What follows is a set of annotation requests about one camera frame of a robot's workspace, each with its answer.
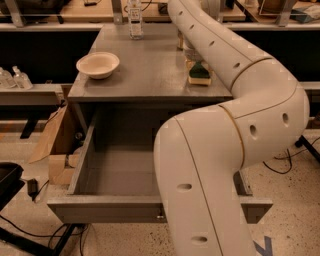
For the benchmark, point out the open grey top drawer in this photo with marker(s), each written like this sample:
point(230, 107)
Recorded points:
point(113, 180)

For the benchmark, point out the green and yellow sponge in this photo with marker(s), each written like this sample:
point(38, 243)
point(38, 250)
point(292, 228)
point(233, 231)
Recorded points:
point(199, 75)

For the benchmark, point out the clear plastic water bottle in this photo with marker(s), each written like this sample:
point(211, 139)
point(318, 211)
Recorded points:
point(134, 9)

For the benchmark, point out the black plastic bin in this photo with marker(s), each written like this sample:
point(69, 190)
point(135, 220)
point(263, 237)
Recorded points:
point(10, 182)

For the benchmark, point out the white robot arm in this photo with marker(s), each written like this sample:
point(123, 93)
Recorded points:
point(268, 102)

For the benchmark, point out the blue tape floor marking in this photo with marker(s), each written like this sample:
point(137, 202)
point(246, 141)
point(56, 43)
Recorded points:
point(265, 250)

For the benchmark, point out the clear sanitizer bottle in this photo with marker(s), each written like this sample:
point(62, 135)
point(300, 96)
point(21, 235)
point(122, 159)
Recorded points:
point(6, 79)
point(21, 79)

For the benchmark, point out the grey metal cabinet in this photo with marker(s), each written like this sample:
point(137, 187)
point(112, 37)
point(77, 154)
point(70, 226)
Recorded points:
point(148, 88)

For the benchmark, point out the brown soda can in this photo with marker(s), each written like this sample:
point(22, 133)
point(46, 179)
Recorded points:
point(180, 40)

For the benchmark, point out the clear sanitizer bottle right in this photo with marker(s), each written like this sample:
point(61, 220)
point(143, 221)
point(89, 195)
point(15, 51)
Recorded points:
point(21, 79)

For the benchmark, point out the black power adapter left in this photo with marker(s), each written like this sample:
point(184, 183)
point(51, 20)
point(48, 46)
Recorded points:
point(32, 188)

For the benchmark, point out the white paper bowl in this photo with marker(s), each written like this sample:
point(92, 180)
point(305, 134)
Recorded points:
point(98, 65)

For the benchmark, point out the brown cardboard box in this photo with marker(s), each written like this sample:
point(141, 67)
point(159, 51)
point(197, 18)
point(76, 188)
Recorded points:
point(58, 143)

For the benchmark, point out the clear sanitizer bottle left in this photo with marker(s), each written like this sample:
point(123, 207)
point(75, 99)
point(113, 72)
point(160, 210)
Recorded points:
point(6, 79)

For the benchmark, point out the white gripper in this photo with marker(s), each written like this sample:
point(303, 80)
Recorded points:
point(194, 54)

